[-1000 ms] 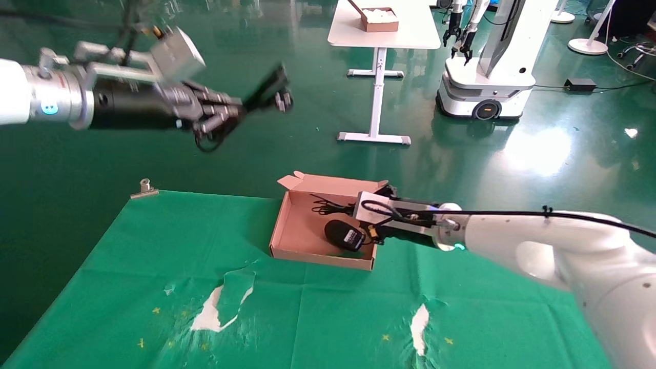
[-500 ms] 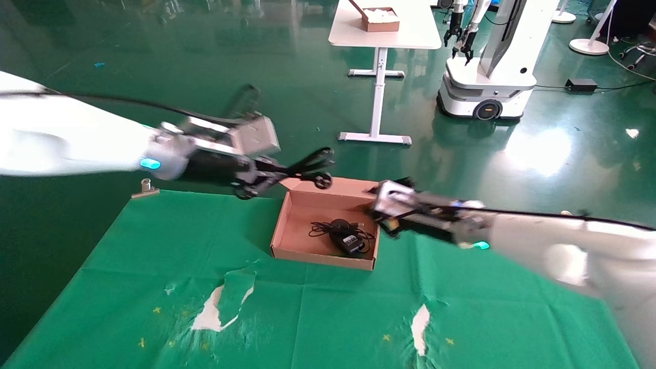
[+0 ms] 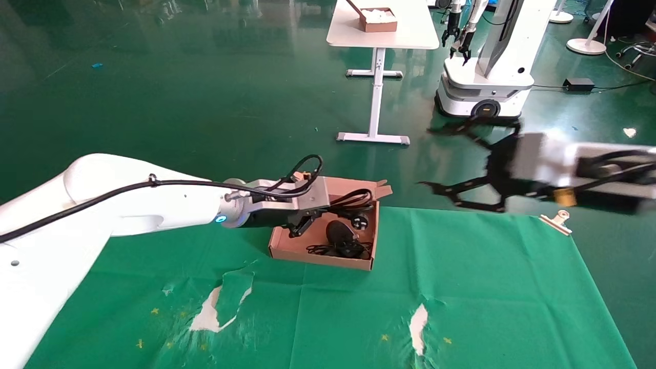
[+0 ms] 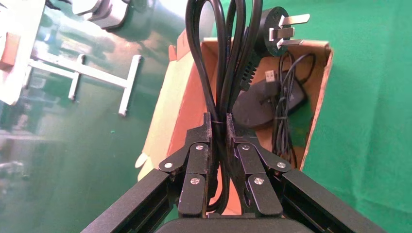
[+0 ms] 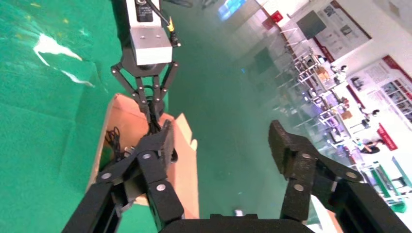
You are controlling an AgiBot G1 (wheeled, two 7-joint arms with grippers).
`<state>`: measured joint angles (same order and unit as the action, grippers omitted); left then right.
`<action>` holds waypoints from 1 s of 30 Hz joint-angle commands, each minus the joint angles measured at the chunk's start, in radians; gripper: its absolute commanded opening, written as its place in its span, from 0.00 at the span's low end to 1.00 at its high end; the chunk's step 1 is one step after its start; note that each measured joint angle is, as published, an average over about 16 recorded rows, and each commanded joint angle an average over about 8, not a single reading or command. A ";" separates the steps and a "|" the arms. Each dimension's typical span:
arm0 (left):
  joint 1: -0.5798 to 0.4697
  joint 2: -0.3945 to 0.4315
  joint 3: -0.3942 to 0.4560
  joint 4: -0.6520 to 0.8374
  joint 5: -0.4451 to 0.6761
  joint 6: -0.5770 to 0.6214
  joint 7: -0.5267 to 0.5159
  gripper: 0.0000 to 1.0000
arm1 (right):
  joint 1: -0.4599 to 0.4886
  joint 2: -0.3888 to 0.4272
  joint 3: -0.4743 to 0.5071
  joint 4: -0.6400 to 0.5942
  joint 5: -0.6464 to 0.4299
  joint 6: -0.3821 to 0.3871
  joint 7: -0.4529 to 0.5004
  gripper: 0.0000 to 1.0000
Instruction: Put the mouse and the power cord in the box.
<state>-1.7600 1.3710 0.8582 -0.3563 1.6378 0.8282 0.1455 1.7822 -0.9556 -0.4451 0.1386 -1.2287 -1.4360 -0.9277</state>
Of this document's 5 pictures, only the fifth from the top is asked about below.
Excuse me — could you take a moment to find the person in black clothes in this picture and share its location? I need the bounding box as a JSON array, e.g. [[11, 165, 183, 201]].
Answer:
[[356, 138, 382, 155]]

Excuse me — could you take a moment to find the metal shelving rack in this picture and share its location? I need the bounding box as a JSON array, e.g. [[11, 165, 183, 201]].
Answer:
[[276, 48, 326, 108]]

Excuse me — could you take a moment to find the green tablecloth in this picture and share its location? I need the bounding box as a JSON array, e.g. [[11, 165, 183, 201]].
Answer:
[[0, 0, 170, 233]]

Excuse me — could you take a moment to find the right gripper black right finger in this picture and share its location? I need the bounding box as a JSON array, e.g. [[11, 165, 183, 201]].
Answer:
[[268, 119, 407, 233]]

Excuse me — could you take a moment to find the green trolley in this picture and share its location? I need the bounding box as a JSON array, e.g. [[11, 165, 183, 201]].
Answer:
[[366, 160, 410, 214]]

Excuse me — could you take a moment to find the black power cord bundle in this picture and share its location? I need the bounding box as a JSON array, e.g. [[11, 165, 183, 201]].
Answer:
[[104, 96, 180, 164]]

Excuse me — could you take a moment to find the red wall sign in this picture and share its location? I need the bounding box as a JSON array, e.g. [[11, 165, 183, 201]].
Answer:
[[270, 10, 284, 24]]

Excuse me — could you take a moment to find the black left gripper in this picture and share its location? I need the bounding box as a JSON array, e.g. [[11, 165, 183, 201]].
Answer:
[[110, 0, 180, 133]]

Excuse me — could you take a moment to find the brown cardboard box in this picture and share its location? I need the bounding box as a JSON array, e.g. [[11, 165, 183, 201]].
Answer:
[[86, 93, 201, 220]]

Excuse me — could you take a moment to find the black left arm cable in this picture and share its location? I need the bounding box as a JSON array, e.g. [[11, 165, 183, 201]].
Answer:
[[145, 0, 182, 48]]

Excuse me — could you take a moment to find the red vertical banner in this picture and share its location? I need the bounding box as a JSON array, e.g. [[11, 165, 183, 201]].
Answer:
[[377, 123, 398, 152]]

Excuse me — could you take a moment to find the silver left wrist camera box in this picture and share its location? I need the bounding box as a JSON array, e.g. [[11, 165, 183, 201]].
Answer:
[[125, 0, 174, 66]]

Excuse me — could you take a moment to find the white wall poster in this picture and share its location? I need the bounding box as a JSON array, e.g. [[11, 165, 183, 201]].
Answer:
[[313, 0, 373, 61]]

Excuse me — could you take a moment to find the black wall monitor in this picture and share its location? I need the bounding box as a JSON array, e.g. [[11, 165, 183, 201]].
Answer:
[[296, 10, 327, 40]]

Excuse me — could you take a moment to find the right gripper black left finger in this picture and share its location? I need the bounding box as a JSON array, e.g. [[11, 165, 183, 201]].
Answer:
[[63, 119, 185, 233]]

